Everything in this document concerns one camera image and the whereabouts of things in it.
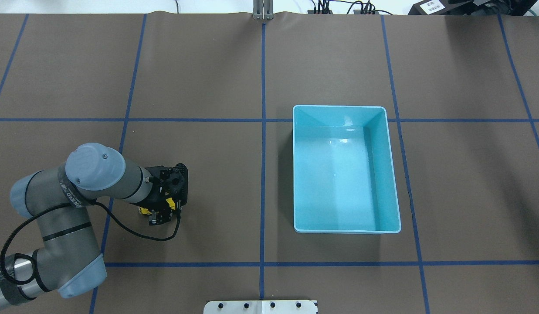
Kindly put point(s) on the white pedestal column with base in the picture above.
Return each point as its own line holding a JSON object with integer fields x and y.
{"x": 261, "y": 307}

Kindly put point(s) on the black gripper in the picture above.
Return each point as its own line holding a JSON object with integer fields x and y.
{"x": 152, "y": 201}

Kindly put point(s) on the aluminium frame post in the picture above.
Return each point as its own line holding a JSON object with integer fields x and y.
{"x": 263, "y": 10}

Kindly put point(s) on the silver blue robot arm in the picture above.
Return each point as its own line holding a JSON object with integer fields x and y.
{"x": 56, "y": 249}

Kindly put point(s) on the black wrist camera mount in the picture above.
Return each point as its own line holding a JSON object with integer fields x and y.
{"x": 175, "y": 183}

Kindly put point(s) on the turquoise plastic bin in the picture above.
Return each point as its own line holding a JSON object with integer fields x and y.
{"x": 343, "y": 176}

